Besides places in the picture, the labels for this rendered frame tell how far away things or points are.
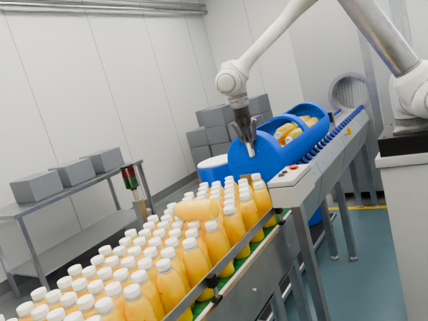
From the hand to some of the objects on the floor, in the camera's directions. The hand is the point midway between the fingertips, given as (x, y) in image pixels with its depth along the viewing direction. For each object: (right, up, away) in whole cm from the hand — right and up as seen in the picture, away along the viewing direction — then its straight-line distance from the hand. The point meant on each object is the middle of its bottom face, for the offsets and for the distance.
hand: (250, 149), depth 171 cm
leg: (+76, -80, +108) cm, 154 cm away
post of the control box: (+40, -114, -13) cm, 122 cm away
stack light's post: (-22, -127, +10) cm, 129 cm away
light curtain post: (+131, -63, +121) cm, 189 cm away
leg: (+126, -51, +187) cm, 231 cm away
